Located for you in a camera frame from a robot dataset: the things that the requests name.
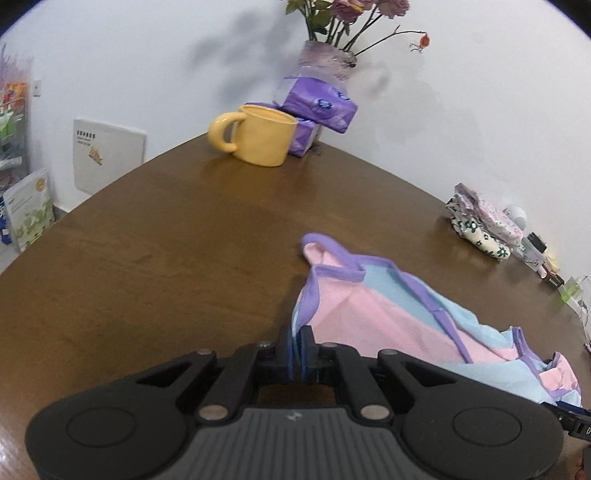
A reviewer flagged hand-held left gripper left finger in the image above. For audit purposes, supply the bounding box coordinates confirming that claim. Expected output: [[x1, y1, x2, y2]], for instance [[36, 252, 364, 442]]
[[134, 325, 296, 423]]

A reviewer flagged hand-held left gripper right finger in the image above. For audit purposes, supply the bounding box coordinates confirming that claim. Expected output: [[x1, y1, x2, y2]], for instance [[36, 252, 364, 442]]
[[298, 325, 458, 421]]

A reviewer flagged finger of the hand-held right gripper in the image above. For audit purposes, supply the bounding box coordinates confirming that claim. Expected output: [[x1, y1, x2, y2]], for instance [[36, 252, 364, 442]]
[[541, 401, 576, 428]]

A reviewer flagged pink blue mesh shirt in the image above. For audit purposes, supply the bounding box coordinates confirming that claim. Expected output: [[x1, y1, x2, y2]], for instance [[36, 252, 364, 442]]
[[291, 232, 583, 409]]

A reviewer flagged white power strip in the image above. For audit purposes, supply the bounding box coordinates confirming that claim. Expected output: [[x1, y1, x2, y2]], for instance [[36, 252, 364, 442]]
[[573, 291, 591, 325]]

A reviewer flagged green bottle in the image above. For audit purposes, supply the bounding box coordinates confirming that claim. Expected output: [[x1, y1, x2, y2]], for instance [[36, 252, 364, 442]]
[[560, 276, 583, 304]]

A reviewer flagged grey printed tin box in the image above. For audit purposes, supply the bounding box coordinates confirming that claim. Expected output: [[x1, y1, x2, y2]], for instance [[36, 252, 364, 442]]
[[518, 247, 546, 274]]

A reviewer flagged green floral folded cloth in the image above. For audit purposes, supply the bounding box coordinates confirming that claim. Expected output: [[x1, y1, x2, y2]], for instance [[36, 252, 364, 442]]
[[447, 208, 511, 261]]

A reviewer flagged white robot speaker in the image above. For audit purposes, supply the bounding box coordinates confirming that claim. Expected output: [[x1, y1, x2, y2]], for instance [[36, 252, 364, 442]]
[[503, 204, 530, 230]]

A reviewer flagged pink floral folded cloth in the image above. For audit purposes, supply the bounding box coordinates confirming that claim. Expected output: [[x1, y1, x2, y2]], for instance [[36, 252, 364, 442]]
[[445, 183, 525, 241]]

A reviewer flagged yellow mug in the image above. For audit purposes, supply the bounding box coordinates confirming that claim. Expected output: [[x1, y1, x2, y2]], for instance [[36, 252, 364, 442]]
[[208, 104, 298, 167]]

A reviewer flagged green white paper bag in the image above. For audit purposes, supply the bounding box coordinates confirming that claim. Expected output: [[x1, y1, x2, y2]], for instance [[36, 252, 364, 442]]
[[4, 167, 55, 252]]

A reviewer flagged fuzzy purple vase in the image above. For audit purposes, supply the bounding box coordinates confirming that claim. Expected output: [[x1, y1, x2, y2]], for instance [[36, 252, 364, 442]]
[[298, 40, 358, 84]]

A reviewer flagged dried rose bouquet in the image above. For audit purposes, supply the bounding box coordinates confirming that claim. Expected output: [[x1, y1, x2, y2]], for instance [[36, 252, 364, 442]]
[[284, 0, 432, 54]]

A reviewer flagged white wall panel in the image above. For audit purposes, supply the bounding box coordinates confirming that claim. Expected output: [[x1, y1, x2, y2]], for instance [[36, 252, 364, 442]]
[[73, 117, 147, 195]]

